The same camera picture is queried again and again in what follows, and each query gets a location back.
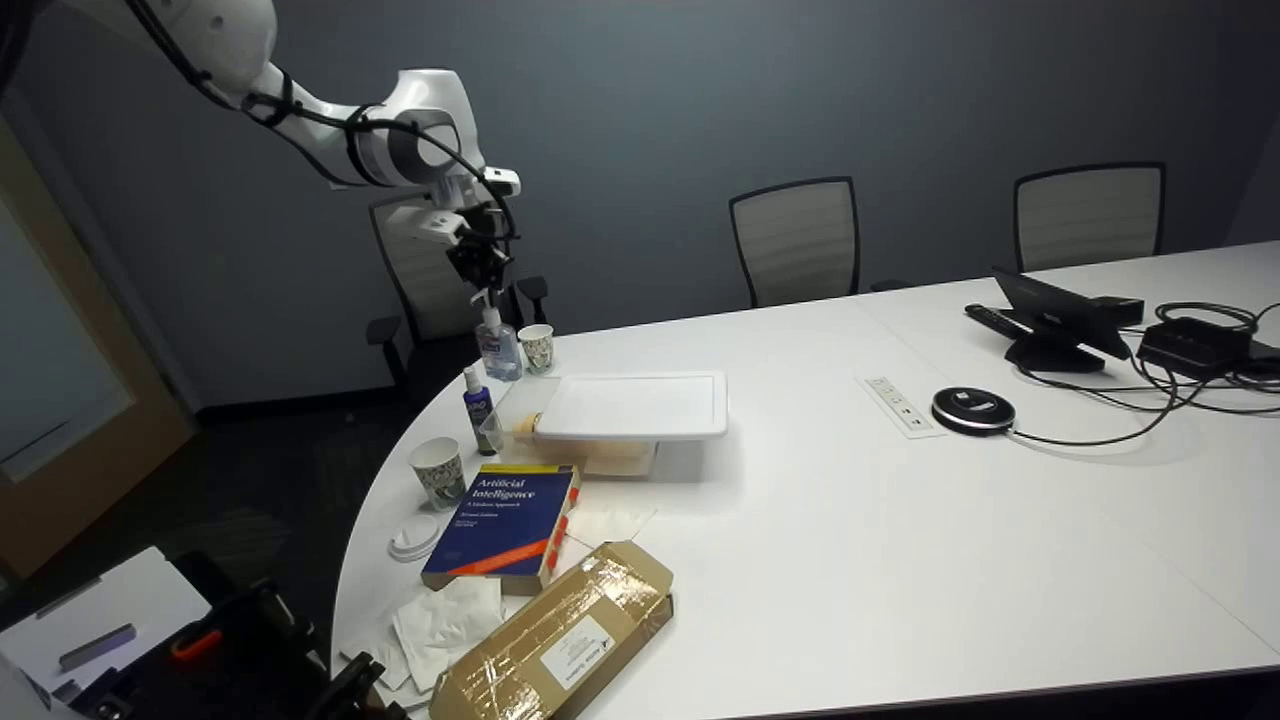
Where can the black power adapter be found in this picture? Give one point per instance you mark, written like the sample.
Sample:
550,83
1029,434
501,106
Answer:
1193,346

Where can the clear spray bottle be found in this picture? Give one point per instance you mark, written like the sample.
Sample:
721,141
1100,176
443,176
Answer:
501,350

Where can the grey marker pen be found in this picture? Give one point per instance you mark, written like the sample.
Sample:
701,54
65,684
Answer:
97,644

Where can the brown cardboard box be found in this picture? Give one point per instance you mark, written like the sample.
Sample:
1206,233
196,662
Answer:
563,642

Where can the white paper napkin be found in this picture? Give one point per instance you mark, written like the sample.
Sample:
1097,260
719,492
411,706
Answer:
443,627

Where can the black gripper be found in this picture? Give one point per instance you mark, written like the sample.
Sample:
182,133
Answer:
481,231

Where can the blue hardcover book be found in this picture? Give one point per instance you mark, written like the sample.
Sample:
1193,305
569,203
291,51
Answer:
501,526

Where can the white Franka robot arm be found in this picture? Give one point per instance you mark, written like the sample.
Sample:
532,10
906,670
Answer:
412,133

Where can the wooden door glass panel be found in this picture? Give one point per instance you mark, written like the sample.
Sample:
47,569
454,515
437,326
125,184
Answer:
147,453

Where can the black conference phone device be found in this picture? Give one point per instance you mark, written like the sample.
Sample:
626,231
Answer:
1052,326

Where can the clear plastic lidded container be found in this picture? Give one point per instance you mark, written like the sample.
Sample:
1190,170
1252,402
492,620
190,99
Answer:
632,402

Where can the white board sheet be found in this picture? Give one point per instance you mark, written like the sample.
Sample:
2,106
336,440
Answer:
123,603

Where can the orange black clamp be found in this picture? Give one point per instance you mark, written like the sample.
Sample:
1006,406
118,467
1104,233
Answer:
193,644
361,684

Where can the round black speaker puck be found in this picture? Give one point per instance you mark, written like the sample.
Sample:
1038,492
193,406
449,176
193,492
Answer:
975,409

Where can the patterned paper cup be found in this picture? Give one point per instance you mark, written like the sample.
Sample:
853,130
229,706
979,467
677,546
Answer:
537,350
437,474

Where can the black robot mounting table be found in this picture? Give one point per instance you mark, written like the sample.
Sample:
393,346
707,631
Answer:
254,667

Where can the grey mesh office chair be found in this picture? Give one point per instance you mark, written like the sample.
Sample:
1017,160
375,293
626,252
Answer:
1085,215
412,287
797,242

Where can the white plastic cup lid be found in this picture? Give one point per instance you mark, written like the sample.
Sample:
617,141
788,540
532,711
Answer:
412,540

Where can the blue bottle white cap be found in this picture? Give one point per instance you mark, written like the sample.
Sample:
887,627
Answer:
481,417

